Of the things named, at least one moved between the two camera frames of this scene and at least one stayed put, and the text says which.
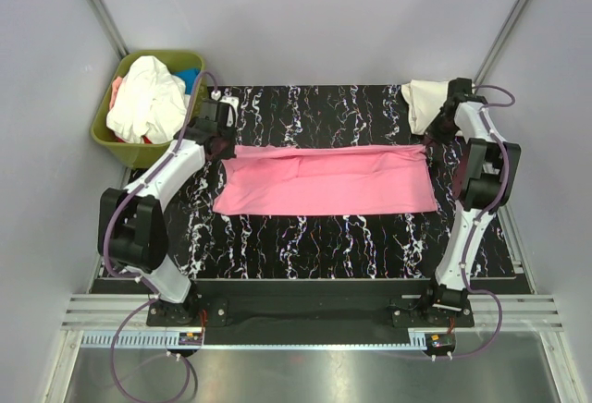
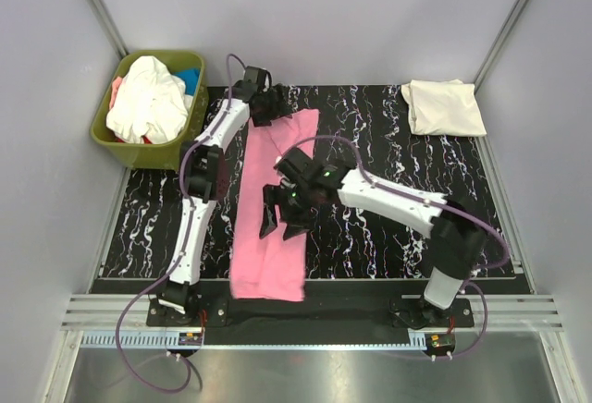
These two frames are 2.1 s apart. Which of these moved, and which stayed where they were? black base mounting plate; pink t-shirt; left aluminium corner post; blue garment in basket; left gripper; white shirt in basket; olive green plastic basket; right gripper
Moved: left gripper; right gripper; pink t-shirt
Stayed: blue garment in basket; white shirt in basket; olive green plastic basket; left aluminium corner post; black base mounting plate
